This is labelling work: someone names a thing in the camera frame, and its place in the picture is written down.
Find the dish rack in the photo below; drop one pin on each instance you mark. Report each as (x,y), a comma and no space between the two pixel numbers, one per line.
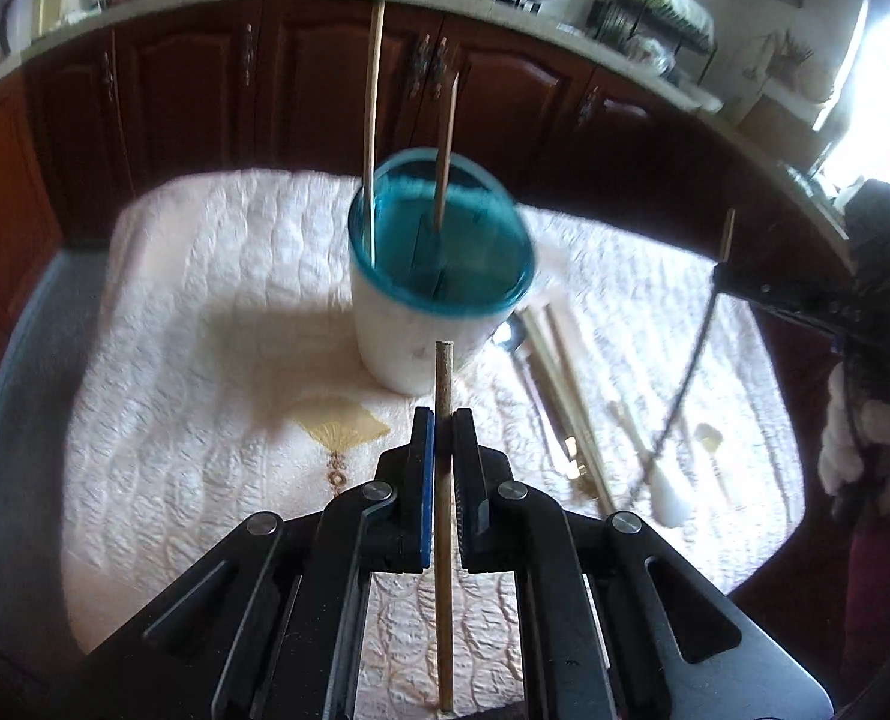
(651,22)

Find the window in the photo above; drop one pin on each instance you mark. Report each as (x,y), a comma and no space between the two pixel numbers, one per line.
(887,90)

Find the quilted white mat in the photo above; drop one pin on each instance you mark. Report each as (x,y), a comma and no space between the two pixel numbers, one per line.
(212,360)

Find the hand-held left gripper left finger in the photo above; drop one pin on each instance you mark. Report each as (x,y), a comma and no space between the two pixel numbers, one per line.
(426,480)

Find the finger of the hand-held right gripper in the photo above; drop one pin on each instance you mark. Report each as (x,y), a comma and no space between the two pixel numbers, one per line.
(782,300)

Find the white cup teal inside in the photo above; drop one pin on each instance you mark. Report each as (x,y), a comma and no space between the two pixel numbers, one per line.
(415,345)

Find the large white ceramic spoon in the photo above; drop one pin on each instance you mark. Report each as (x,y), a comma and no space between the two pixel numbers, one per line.
(670,502)

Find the metal spoon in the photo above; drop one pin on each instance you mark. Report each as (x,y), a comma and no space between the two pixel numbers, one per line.
(511,336)

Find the dark wooden kitchen cabinets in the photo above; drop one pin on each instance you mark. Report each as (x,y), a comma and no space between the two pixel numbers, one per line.
(190,97)

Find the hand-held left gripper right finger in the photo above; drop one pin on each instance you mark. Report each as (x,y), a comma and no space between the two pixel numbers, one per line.
(460,487)

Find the dark red clothing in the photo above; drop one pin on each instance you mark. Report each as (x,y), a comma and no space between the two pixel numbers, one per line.
(887,600)

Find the small white ceramic spoon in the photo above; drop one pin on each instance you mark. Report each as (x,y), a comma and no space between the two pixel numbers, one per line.
(709,436)

